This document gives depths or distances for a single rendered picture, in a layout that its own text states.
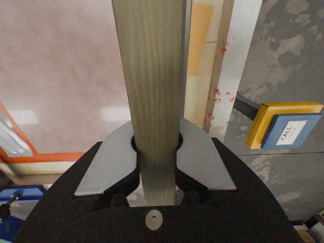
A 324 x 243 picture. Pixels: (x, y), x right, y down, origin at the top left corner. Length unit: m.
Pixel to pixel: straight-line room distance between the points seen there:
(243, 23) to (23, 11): 0.33
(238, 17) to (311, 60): 1.62
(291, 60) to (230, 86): 1.47
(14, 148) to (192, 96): 0.46
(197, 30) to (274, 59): 1.37
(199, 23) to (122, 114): 0.23
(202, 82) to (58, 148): 0.40
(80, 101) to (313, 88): 1.99
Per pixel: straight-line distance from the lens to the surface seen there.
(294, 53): 1.70
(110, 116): 0.30
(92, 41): 0.27
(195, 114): 0.29
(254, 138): 0.41
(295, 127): 0.42
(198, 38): 0.26
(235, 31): 0.24
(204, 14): 0.26
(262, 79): 1.58
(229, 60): 0.24
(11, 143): 0.48
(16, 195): 0.56
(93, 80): 0.28
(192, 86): 0.26
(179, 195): 0.87
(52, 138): 0.41
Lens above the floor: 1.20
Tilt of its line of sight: 61 degrees down
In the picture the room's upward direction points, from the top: 178 degrees clockwise
